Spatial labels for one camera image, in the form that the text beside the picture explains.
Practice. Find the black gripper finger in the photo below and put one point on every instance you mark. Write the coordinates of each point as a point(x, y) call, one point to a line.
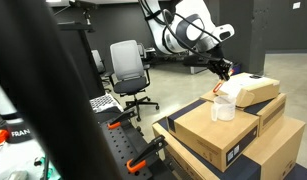
point(229, 73)
point(223, 76)

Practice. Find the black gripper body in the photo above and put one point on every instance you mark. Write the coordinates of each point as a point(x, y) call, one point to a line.
point(220, 66)

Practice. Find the orange capped marker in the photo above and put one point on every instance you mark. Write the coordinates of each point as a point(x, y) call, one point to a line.
point(218, 86)

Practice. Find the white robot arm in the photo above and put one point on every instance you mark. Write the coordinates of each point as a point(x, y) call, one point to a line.
point(189, 27)

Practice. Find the clear plastic measuring jug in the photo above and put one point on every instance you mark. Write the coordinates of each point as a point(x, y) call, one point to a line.
point(223, 108)

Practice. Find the cardboard box under jug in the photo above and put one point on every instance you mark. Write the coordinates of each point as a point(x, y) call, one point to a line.
point(219, 142)

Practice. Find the blue recycling bin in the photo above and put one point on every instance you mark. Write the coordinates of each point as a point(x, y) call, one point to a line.
point(236, 68)

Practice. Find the small cardboard box with label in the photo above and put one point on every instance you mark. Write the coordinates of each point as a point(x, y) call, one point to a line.
point(250, 89)

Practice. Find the cardboard box under small box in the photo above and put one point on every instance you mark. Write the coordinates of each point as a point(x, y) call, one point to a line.
point(267, 112)

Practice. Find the large bottom cardboard box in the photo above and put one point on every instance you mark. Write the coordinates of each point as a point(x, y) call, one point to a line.
point(273, 156)

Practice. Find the grey mesh office chair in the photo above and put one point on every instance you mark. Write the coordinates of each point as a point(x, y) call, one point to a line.
point(132, 76)

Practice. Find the black orange clamp far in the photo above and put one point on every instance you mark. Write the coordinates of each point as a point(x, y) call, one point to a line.
point(122, 117)

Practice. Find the black orange clamp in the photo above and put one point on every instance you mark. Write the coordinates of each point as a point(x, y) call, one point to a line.
point(122, 117)
point(138, 162)

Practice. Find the black orange clamp near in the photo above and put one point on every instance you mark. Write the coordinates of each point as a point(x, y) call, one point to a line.
point(138, 162)

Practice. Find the black perforated mounting table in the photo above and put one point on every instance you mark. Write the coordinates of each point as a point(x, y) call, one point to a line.
point(125, 142)

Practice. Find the black camera stand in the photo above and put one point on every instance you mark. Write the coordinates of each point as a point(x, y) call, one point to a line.
point(74, 37)

